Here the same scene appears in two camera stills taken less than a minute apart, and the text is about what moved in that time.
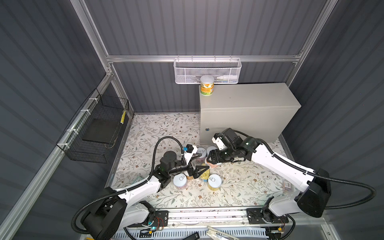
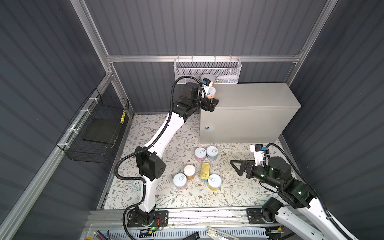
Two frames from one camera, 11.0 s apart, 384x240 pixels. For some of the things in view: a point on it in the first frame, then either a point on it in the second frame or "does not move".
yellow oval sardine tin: x=206 y=175 does not move
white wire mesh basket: x=224 y=70 does not move
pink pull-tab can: x=203 y=151 does not move
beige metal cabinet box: x=269 y=111 does not move
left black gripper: x=195 y=172 → x=205 y=102
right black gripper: x=214 y=156 → x=242 y=166
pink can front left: x=180 y=181 does not move
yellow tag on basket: x=123 y=117 does not move
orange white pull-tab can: x=211 y=165 → x=211 y=92
